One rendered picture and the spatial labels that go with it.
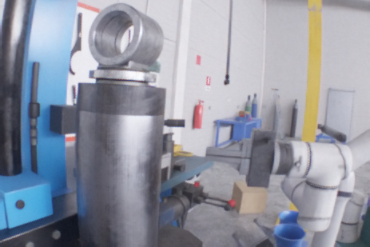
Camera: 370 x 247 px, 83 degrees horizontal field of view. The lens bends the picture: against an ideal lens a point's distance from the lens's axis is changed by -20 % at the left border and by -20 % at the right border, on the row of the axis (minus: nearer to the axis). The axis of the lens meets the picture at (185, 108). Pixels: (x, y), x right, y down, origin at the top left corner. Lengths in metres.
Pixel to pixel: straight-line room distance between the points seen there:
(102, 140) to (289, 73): 10.91
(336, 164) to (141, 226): 0.47
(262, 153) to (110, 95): 0.34
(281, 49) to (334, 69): 2.47
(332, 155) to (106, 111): 0.50
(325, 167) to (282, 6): 11.54
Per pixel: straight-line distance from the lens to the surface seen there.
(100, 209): 0.58
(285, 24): 11.74
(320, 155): 0.60
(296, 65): 11.30
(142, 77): 0.56
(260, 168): 0.58
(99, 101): 0.52
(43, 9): 0.94
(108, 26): 0.65
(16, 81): 0.79
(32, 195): 0.76
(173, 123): 0.82
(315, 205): 0.64
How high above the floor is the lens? 1.46
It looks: 3 degrees down
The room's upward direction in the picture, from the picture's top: 5 degrees clockwise
